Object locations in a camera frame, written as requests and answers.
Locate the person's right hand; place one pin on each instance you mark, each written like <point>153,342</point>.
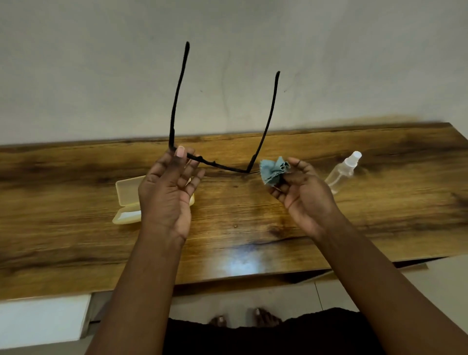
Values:
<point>307,201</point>

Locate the person's left hand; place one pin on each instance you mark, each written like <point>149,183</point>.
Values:
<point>164,204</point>

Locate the person's right thumb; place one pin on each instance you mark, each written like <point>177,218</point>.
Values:
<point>303,166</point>

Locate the person's left thumb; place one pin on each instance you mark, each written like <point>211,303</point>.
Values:
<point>175,166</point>

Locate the blue cleaning cloth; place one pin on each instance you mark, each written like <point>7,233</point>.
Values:
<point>272,171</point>

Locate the black eyeglasses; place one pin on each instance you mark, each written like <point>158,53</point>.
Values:
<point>176,98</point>

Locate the person's left forearm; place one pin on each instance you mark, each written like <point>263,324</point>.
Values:
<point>142,292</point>

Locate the person's right forearm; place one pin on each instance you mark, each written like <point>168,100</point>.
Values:
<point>380,292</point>

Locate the clear spray bottle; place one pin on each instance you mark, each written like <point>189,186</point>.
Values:
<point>342,174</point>

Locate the pale yellow eyeglasses case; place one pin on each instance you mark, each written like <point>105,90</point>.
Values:
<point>126,197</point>

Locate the person's right foot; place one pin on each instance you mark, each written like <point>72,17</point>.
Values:
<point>265,317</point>

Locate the person's foot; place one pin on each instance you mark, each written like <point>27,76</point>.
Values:
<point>265,317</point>
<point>219,321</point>

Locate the person's left foot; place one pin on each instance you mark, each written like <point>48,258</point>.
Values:
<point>219,321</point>

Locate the person's black garment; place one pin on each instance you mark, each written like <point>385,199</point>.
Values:
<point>292,336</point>

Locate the white cabinet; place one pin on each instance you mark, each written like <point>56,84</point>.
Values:
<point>42,322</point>

